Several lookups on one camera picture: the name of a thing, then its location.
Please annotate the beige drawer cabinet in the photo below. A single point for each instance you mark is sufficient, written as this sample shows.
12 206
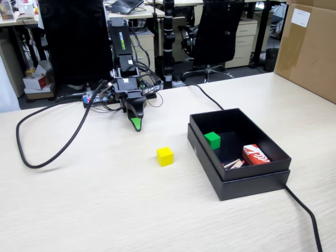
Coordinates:
144 47
242 42
13 68

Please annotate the black open laptop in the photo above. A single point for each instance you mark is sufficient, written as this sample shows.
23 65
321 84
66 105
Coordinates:
124 5

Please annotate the black cardboard box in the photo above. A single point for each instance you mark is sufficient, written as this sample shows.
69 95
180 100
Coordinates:
252 170

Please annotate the black articulated pole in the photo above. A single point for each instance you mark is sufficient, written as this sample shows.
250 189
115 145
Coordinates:
168 47

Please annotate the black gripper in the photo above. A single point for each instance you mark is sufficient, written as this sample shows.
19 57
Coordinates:
127 85

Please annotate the yellow wooden cube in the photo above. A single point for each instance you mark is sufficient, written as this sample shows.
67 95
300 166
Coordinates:
165 156

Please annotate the black mesh trash bin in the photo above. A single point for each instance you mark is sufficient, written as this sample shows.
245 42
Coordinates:
271 60

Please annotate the black computer monitor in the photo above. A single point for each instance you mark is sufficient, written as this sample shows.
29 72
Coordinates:
76 39

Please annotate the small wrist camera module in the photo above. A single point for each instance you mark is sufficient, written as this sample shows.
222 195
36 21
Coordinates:
107 91

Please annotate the black open box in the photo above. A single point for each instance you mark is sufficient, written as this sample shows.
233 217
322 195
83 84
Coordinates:
249 189

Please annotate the red tipped wooden match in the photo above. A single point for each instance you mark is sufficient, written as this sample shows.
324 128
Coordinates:
240 165
231 162
236 164

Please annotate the green wooden cube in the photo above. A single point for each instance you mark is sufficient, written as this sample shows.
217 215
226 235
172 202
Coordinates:
213 140

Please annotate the robot controller circuit board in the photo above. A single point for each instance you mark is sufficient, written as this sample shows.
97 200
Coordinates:
88 99

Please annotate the black mesh office chair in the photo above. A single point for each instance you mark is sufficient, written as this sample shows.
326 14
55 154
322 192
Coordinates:
218 34

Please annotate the white paper label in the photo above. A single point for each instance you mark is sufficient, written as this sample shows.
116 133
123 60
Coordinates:
300 17

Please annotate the large brown cardboard box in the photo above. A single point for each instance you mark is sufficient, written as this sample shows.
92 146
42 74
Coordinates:
307 52

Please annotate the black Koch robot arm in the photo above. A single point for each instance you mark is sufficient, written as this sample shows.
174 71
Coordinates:
122 39

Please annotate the white red small box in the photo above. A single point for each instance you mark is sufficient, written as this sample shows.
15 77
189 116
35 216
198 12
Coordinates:
36 82

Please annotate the red white matchbox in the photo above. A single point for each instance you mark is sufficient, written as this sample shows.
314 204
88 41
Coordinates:
256 155

